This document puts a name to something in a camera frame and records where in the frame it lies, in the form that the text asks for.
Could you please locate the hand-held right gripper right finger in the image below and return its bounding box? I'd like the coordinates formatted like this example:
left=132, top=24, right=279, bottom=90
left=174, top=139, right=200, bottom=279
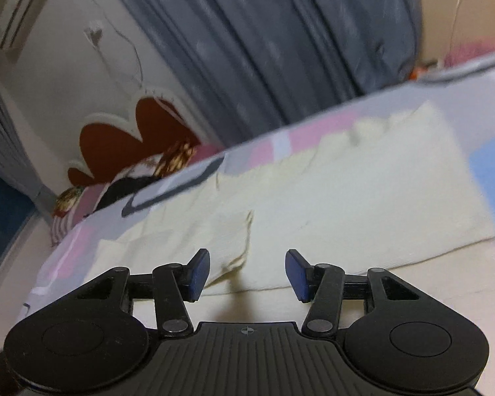
left=285, top=249, right=422, bottom=337

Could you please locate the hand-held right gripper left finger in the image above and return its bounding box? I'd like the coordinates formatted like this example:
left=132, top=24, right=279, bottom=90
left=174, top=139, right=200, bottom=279
left=72, top=248, right=211, bottom=337

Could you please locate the white towel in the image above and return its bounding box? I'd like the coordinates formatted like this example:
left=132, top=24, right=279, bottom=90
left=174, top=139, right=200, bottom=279
left=97, top=103, right=495, bottom=296

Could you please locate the red heart-shaped pillow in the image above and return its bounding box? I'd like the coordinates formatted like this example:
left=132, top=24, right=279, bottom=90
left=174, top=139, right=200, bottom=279
left=67, top=96, right=203, bottom=187

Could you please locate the dark window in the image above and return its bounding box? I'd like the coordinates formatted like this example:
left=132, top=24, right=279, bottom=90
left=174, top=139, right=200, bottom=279
left=0, top=161, right=39, bottom=277

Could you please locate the grey pleated curtain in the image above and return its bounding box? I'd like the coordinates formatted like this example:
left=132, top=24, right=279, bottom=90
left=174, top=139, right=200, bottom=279
left=0, top=68, right=56, bottom=217

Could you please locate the grey blue curtain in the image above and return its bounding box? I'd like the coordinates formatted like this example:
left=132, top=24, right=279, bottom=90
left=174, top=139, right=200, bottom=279
left=97, top=0, right=425, bottom=149

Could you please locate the cream arched headboard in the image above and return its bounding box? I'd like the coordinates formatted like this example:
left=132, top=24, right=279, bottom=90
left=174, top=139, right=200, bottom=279
left=416, top=0, right=495, bottom=67

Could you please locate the white air conditioner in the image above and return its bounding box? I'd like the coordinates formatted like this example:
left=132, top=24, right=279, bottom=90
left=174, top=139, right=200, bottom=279
left=0, top=0, right=63, bottom=52

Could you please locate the thin wall cable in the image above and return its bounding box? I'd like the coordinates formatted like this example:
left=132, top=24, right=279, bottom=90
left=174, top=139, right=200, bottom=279
left=72, top=0, right=146, bottom=85

